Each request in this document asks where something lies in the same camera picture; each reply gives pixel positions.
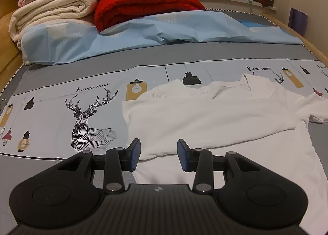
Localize light blue sheet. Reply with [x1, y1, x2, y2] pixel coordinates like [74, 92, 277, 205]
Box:
[20, 10, 304, 65]

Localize grey printed bed sheet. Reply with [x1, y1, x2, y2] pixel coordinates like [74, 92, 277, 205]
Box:
[0, 8, 328, 235]

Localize cream folded blanket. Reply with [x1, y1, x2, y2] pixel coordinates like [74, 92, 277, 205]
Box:
[8, 0, 99, 44]

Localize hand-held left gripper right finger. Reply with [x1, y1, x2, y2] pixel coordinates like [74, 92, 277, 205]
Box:
[177, 139, 257, 193]

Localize white shirt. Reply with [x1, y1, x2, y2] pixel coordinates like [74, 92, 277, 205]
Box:
[121, 73, 328, 230]

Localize purple paper bag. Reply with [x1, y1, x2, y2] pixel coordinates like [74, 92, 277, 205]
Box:
[289, 8, 308, 38]

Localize red folded blanket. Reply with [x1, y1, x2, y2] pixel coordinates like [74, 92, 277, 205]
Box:
[94, 0, 206, 33]

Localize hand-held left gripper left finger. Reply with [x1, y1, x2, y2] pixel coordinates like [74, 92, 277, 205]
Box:
[58, 138, 142, 194]

